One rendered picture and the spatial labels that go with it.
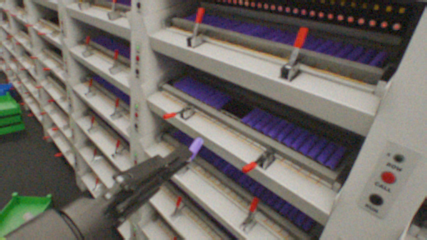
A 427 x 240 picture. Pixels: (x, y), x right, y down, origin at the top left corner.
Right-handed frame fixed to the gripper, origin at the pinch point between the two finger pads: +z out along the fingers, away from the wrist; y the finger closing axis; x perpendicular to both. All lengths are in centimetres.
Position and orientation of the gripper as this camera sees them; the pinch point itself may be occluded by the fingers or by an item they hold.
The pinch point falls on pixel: (174, 162)
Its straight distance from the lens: 49.9
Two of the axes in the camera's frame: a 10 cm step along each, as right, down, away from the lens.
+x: 7.6, 5.7, -3.2
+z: 5.7, -3.5, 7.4
